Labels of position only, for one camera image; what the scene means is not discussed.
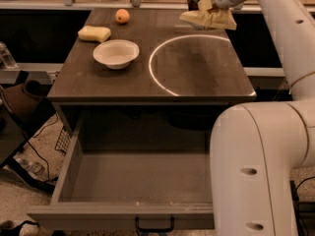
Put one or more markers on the brown chip bag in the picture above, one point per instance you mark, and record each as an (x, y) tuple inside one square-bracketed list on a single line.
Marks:
[(216, 18)]

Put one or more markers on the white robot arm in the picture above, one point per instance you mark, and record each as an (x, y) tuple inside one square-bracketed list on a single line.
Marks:
[(254, 146)]

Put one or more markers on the grey cabinet with top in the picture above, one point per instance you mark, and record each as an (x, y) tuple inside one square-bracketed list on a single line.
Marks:
[(176, 65)]

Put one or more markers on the open grey top drawer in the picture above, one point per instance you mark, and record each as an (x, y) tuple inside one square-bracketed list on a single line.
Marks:
[(118, 168)]

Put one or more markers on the orange fruit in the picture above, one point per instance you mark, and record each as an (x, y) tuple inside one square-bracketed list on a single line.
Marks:
[(122, 16)]

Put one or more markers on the white bowl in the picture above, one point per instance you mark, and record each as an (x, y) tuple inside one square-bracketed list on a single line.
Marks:
[(116, 54)]

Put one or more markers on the yellow sponge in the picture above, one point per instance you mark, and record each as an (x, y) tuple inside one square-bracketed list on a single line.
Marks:
[(99, 34)]

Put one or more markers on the clear plastic bottle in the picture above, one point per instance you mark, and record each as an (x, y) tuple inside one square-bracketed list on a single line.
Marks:
[(6, 57)]

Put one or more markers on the black chair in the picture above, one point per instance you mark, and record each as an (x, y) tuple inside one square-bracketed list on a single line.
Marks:
[(24, 110)]

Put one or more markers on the plastic bottle on floor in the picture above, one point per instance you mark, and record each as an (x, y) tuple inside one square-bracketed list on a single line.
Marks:
[(35, 169)]

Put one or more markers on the black drawer handle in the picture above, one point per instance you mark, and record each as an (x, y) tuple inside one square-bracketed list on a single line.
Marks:
[(155, 226)]

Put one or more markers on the black stand with cables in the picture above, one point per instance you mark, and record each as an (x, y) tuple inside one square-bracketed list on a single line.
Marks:
[(304, 211)]

